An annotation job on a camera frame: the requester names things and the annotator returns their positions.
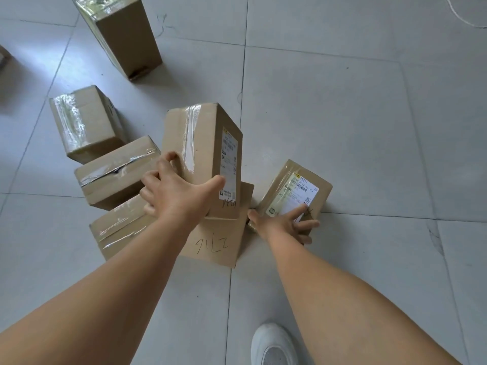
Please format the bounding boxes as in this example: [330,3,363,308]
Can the person's right hand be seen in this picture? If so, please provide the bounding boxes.
[247,203,320,246]

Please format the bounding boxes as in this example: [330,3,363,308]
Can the person's left hand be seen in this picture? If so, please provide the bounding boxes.
[140,151,226,229]

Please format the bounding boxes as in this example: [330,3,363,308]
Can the cardboard box narrow label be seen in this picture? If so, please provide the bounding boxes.
[161,103,244,220]

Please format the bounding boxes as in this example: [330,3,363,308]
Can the small cardboard box white label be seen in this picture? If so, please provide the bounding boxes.
[248,159,333,246]

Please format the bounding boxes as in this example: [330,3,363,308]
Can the person's right forearm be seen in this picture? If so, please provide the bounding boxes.
[260,229,463,365]

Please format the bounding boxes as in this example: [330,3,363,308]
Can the person's left forearm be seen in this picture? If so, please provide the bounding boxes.
[0,216,208,365]

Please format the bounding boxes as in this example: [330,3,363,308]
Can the cardboard box with handwriting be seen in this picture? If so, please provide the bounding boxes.
[178,181,255,269]

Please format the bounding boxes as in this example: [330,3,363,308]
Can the flat cardboard box torn tape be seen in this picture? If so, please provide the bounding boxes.
[74,135,163,212]

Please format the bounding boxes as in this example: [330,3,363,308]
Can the taped plain cardboard box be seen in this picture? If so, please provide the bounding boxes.
[89,194,161,261]

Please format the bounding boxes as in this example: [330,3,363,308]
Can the white shoe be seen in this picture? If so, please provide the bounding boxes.
[251,322,301,365]

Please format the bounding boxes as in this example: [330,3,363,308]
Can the small cube cardboard box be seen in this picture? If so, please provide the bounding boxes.
[49,85,128,165]

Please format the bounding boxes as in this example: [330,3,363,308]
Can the tall cardboard box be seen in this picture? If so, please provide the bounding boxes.
[72,0,163,81]

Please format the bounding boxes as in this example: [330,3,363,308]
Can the white cable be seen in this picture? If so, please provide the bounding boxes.
[445,0,487,26]

